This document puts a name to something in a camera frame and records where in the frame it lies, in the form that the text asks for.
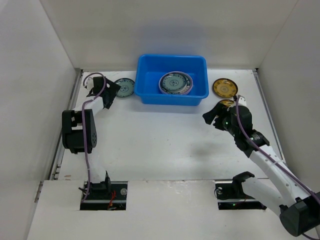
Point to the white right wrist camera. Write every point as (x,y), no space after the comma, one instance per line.
(240,100)

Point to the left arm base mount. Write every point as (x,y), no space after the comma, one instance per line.
(104,196)

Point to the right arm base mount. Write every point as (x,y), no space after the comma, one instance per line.
(230,195)

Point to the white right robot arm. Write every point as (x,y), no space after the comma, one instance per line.
(296,205)

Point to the white plate dark lettered rim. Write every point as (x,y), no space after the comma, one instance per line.
(188,86)

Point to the yellow patterned plate lower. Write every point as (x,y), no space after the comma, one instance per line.
(226,102)

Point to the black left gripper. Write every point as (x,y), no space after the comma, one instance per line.
(114,89)

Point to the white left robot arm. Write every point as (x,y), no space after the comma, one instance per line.
(79,133)

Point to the yellow patterned plate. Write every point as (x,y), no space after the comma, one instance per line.
(225,88)
(226,102)

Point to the yellow patterned plate upper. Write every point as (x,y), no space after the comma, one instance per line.
(225,88)

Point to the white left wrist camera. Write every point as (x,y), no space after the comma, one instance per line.
(88,83)

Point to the blue plastic bin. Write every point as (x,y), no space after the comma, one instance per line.
(150,69)

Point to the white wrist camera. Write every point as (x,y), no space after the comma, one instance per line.
(240,100)
(88,83)

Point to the teal patterned plate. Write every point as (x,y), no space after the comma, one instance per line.
(173,82)
(127,86)

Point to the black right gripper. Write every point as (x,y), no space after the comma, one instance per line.
(217,116)

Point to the purple plate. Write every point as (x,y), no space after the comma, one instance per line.
(192,86)

